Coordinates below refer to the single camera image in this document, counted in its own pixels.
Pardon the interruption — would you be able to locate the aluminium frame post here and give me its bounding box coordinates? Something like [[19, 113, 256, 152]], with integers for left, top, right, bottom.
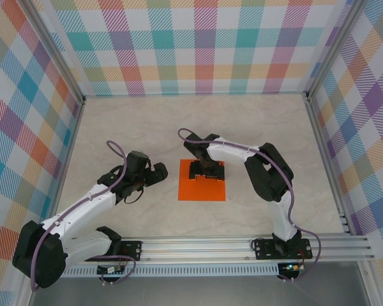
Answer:
[[304, 0, 368, 102], [20, 0, 86, 105]]

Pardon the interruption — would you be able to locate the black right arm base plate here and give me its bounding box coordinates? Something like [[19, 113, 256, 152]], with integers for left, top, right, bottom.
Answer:
[[253, 238, 313, 261]]

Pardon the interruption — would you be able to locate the long aluminium mounting rail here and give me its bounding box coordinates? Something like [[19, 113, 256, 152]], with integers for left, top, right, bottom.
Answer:
[[63, 231, 376, 264]]

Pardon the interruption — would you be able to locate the slotted grey cable duct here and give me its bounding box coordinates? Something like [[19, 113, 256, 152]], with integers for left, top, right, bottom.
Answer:
[[62, 266, 280, 277]]

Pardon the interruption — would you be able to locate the small dark circuit board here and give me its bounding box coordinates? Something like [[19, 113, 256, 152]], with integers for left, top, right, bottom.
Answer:
[[97, 265, 126, 275]]

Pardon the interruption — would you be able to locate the aluminium side rail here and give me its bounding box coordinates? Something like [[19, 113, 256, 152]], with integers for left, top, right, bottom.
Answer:
[[301, 91, 352, 236], [41, 97, 86, 240]]

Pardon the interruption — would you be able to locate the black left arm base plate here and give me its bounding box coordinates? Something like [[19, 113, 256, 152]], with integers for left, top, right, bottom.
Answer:
[[119, 240, 144, 261]]

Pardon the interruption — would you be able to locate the thin black left gripper cable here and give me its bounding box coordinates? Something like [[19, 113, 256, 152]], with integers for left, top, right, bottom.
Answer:
[[123, 187, 145, 205]]

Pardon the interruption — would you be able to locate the orange paper sheet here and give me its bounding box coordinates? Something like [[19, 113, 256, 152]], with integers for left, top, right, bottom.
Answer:
[[177, 158, 227, 201]]

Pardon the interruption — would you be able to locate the grey metal panel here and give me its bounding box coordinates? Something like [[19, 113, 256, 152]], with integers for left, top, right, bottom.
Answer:
[[28, 275, 371, 306]]

